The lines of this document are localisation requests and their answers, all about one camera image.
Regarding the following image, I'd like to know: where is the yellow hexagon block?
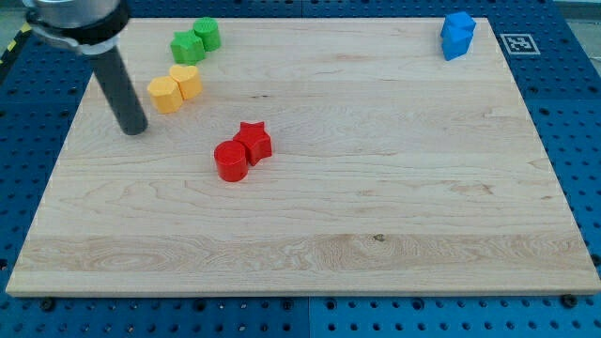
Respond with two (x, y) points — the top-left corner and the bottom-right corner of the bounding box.
(146, 76), (183, 114)

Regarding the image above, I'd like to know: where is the red star block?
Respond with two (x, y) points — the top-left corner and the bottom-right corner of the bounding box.
(233, 121), (272, 166)

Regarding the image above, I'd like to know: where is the red cylinder block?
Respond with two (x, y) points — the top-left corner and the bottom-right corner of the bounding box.
(214, 140), (248, 182)

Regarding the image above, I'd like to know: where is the wooden board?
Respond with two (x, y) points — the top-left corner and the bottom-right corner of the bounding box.
(7, 18), (600, 298)

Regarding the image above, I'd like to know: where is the yellow heart block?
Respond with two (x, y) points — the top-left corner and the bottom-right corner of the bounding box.
(169, 65), (203, 100)

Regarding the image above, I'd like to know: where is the green star block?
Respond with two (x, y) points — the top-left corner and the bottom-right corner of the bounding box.
(170, 30), (206, 66)

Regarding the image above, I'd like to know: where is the green cylinder block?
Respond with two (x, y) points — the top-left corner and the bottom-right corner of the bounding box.
(193, 17), (222, 52)

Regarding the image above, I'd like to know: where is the blue pentagon block front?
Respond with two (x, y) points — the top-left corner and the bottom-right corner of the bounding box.
(441, 26), (473, 61)

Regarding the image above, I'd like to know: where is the blue cube block rear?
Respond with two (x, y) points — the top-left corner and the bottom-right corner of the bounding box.
(440, 11), (476, 38)

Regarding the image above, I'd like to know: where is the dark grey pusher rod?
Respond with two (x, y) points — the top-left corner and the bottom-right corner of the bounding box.
(89, 46), (147, 135)

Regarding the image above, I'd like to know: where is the fiducial marker tag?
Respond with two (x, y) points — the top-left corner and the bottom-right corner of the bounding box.
(501, 33), (540, 55)

